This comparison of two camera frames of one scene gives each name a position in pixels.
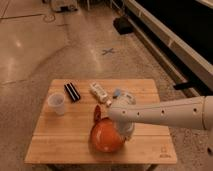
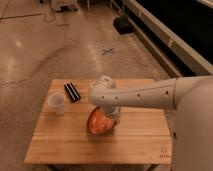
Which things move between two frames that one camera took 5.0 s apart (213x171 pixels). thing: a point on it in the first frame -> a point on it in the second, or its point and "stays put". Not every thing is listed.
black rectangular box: x=72 y=91 stays put
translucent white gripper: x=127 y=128 -> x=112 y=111
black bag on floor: x=123 y=25 stays put
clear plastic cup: x=57 y=102 stays put
